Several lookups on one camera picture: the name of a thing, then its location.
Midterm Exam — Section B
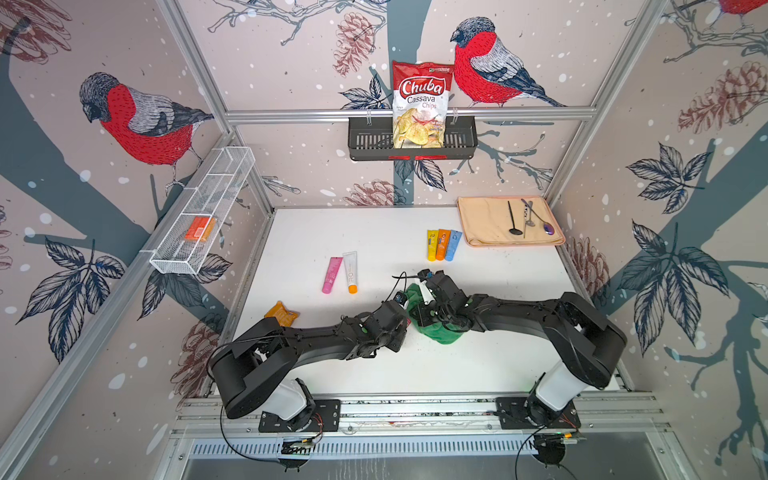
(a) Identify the black wire wall basket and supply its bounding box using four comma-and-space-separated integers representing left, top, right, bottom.
348, 116, 478, 161

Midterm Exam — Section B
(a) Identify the iridescent purple spoon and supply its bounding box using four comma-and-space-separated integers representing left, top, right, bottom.
522, 199, 555, 236

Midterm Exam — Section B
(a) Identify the beige folded cloth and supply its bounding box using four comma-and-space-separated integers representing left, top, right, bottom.
458, 197, 564, 246

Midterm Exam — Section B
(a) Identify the white toothpaste tube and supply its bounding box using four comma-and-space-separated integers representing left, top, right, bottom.
343, 251, 358, 294

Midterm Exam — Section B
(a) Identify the magenta toothpaste tube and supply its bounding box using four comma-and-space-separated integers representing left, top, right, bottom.
322, 257, 343, 294

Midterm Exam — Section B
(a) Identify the pink tray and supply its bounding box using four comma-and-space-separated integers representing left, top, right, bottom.
456, 195, 567, 248

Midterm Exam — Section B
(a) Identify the black spoon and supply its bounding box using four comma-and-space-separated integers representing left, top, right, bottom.
507, 201, 525, 237

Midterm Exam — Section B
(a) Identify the blue toothpaste tube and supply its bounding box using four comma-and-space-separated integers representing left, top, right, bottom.
445, 230, 463, 261

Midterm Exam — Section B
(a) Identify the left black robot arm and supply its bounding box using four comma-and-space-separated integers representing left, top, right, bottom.
207, 300, 408, 419

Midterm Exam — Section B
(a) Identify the orange snack packet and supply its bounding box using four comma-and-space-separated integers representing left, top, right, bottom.
264, 301, 300, 327

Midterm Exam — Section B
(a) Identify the Chuba cassava chips bag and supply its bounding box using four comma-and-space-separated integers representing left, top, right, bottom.
392, 61, 453, 148

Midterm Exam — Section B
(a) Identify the white wire wall shelf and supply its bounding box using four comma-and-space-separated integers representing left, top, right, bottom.
150, 146, 255, 275

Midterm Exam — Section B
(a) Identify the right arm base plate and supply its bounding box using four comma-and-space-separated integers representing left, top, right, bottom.
494, 396, 581, 430

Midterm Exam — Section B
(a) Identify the orange packet in shelf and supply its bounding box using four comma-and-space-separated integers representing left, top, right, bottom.
184, 216, 217, 243

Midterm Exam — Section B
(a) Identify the yellow toothpaste tube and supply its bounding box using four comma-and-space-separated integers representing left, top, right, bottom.
427, 230, 439, 262

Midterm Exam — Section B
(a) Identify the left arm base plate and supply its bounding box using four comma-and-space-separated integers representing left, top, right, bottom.
258, 399, 341, 433

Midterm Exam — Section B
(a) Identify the orange toothpaste tube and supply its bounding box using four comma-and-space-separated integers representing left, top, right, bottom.
435, 229, 452, 261

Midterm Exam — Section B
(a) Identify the green cleaning cloth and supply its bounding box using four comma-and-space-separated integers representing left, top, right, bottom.
405, 283, 465, 345

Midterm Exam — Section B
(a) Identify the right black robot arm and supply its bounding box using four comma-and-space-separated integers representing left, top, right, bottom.
413, 269, 627, 426

